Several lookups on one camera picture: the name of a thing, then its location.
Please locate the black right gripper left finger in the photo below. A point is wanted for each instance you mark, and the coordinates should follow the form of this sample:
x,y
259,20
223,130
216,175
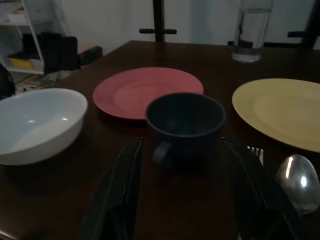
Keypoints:
x,y
117,195

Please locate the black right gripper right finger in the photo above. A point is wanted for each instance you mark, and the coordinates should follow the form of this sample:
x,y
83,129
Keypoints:
x,y
257,200

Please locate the silver metal spoon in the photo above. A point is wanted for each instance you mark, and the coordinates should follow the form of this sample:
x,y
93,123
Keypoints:
x,y
298,182

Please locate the silver metal fork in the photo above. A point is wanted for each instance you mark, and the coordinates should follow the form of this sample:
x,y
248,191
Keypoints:
x,y
258,153

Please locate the yellow round plate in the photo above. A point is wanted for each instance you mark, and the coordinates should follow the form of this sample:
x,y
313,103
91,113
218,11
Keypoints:
x,y
282,110

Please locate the red round plate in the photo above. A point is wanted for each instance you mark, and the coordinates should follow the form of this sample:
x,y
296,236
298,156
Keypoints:
x,y
130,95

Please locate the white ceramic bowl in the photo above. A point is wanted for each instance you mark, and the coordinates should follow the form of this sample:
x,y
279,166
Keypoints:
x,y
42,125

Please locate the black bags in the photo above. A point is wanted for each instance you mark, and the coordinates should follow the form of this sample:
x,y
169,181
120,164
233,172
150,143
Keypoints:
x,y
57,52

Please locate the black round object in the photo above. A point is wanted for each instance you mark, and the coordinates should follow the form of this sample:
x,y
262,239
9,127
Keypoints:
x,y
5,82

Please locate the yellow flat box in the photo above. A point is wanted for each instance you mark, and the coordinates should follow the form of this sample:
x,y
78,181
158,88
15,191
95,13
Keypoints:
x,y
21,62

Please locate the tall glass of water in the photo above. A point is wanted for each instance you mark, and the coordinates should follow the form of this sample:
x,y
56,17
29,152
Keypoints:
x,y
250,32

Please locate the dark wooden chair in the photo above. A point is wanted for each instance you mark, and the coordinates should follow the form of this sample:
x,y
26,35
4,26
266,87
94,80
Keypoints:
x,y
310,32
158,22

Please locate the white metal rack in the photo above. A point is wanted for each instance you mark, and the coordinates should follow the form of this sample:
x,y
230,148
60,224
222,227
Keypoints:
x,y
27,22

